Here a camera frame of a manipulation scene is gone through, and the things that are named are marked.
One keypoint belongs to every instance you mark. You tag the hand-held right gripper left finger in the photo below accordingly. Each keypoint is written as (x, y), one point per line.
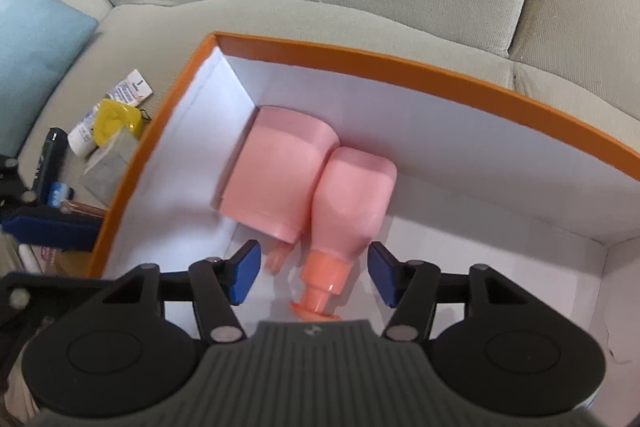
(246, 273)

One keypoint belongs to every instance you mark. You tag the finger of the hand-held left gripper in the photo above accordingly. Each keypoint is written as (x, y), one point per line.
(50, 229)
(20, 302)

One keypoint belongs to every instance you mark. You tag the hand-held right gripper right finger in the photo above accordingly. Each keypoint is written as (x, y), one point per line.
(382, 278)

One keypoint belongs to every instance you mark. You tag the colourful blue pink packet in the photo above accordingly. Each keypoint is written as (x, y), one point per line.
(59, 193)

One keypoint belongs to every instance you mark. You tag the dark blue spray can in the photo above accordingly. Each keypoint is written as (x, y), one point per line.
(50, 157)

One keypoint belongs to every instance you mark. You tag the small pink pump bottle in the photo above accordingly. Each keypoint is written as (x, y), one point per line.
(350, 202)

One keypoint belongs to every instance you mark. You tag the large pink pump bottle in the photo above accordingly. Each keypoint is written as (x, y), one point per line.
(277, 167)

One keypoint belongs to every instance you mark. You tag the orange cardboard box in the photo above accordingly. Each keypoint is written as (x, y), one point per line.
(450, 187)

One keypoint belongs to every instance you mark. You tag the grey small box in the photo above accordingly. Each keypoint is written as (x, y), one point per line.
(110, 167)

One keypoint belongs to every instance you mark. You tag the yellow tape measure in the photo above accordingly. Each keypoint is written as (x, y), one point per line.
(116, 122)

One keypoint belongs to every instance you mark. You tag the white squeeze tube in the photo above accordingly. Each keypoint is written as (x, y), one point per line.
(131, 88)

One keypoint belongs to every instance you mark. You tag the light blue pillow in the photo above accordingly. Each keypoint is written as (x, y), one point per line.
(37, 52)

